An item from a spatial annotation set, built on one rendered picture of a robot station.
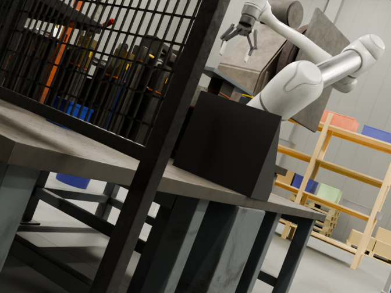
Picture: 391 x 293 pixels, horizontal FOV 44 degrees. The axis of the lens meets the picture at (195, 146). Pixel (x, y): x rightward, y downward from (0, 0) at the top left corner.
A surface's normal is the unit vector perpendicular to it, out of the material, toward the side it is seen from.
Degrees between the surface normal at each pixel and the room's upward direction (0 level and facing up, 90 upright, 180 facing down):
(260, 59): 64
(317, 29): 90
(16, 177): 90
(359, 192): 90
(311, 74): 55
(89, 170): 90
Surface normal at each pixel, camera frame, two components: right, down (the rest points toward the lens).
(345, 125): -0.45, -0.18
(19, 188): 0.83, 0.32
